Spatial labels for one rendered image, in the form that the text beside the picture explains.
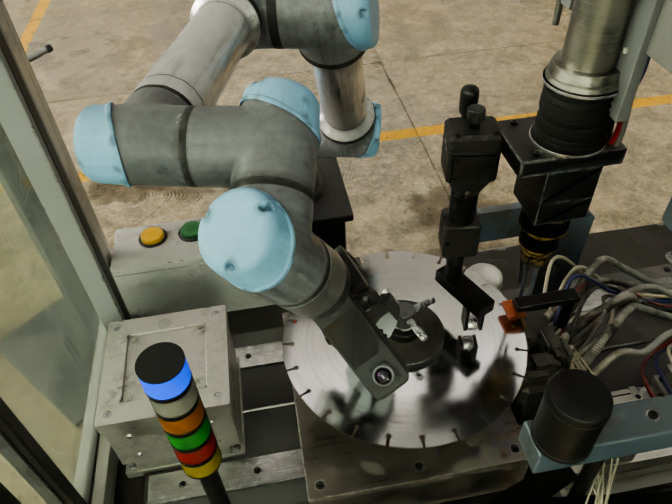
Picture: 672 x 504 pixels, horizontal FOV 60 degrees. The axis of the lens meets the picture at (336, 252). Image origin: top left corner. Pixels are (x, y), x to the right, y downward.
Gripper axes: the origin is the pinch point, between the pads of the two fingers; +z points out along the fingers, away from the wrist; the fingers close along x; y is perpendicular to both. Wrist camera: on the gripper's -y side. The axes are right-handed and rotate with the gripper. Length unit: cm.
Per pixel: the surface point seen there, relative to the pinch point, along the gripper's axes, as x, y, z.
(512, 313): -14.9, -4.6, 9.4
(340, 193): -3, 49, 42
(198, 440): 19.1, -3.8, -18.8
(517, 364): -11.2, -10.7, 8.1
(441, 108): -60, 148, 188
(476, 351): -8.0, -6.5, 7.3
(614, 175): -95, 64, 187
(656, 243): -49, 2, 57
